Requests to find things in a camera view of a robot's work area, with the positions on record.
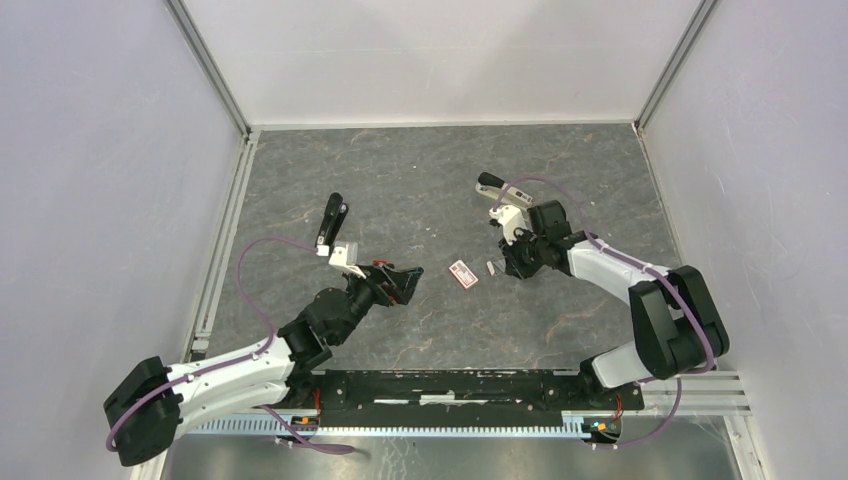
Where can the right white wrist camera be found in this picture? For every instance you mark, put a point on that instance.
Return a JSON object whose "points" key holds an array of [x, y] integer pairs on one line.
{"points": [[512, 221]]}

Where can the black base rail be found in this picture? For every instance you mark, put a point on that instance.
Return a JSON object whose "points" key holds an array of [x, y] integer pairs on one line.
{"points": [[464, 398]]}

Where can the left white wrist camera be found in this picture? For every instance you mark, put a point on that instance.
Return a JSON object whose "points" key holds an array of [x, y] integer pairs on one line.
{"points": [[342, 256]]}

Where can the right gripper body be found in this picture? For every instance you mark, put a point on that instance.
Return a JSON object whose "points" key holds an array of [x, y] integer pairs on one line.
{"points": [[524, 253]]}

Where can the red white staple box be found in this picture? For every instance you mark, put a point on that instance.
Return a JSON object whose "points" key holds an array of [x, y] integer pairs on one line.
{"points": [[463, 274]]}

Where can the black stapler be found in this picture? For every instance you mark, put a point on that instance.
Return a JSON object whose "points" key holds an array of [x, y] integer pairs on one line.
{"points": [[335, 212]]}

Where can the white cable duct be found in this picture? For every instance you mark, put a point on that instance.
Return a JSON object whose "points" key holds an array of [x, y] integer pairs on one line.
{"points": [[263, 424]]}

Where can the staple tray box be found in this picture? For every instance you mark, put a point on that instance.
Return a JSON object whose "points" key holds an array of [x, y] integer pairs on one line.
{"points": [[495, 268]]}

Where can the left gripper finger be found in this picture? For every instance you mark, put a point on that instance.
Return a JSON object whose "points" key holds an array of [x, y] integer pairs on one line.
{"points": [[402, 291], [399, 277]]}

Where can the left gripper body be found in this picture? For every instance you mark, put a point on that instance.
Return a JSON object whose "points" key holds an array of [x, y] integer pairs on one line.
{"points": [[378, 291]]}

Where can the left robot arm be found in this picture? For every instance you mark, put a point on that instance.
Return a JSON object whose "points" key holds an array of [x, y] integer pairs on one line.
{"points": [[156, 403]]}

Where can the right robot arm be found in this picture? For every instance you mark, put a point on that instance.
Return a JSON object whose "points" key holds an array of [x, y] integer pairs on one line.
{"points": [[676, 325]]}

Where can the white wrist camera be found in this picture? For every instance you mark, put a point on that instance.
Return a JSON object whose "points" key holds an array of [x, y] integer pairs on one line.
{"points": [[342, 256], [512, 221]]}

